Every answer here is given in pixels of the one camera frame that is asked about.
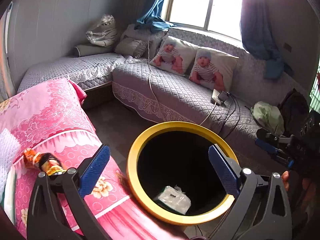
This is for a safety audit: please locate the yellow rimmed black trash bin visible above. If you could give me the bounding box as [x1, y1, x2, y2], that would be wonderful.
[126, 121, 237, 226]

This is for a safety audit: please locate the person's right hand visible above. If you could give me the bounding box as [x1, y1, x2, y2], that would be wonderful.
[281, 171, 290, 191]

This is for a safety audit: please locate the black backpack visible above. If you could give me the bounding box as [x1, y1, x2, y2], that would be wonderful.
[278, 88, 309, 137]

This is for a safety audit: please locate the green cloth bag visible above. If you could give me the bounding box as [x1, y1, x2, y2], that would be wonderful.
[251, 101, 285, 135]

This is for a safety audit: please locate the orange crumpled snack wrapper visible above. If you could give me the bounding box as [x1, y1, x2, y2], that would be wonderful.
[23, 148, 66, 176]

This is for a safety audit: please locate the white lace cloth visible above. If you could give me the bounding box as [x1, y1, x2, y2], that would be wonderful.
[0, 128, 21, 201]

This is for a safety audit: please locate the white power strip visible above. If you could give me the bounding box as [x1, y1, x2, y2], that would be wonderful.
[212, 89, 229, 106]

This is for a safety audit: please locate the grey quilted corner sofa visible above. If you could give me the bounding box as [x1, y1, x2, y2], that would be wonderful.
[17, 27, 311, 153]

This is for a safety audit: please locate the right baby print pillow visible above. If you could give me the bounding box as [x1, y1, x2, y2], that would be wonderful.
[189, 47, 239, 92]

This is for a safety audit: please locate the baby print pillow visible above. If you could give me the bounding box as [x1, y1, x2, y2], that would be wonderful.
[189, 47, 239, 92]
[150, 36, 199, 76]

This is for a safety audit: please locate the blue curtain right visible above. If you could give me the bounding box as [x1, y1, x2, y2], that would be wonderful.
[240, 0, 284, 80]

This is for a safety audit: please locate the blue curtain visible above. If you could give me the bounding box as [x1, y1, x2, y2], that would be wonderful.
[134, 0, 175, 34]
[240, 0, 284, 80]

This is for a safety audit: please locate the left baby print pillow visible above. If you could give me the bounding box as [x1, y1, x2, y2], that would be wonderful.
[150, 36, 199, 76]

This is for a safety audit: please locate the window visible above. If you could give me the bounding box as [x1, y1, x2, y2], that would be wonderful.
[161, 0, 242, 41]

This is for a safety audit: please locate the grey cushion pile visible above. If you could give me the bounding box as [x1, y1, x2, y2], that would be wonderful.
[114, 24, 168, 59]

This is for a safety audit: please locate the grey bolster under tiger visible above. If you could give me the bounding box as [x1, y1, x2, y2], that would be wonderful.
[72, 43, 114, 57]

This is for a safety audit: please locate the covered leaning mattress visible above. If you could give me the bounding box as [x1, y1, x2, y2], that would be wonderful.
[0, 1, 16, 102]

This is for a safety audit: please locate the white tiger plush toy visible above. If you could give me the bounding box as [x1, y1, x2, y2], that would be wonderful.
[86, 14, 118, 47]

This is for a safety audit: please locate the blue curtain left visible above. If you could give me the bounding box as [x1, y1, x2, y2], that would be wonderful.
[134, 0, 175, 34]

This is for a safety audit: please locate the black cable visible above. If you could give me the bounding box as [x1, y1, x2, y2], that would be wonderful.
[217, 92, 242, 139]

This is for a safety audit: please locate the white cable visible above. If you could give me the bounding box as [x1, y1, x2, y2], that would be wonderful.
[146, 33, 218, 126]

